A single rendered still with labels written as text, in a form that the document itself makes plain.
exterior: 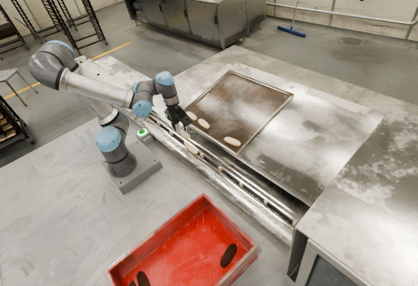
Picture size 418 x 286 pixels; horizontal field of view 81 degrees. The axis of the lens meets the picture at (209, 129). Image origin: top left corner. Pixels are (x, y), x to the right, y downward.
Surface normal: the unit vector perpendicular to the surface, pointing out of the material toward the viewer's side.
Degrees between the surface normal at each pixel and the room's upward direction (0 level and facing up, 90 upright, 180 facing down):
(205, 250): 0
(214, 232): 0
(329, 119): 10
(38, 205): 0
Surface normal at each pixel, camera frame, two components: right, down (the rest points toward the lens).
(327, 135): -0.26, -0.62
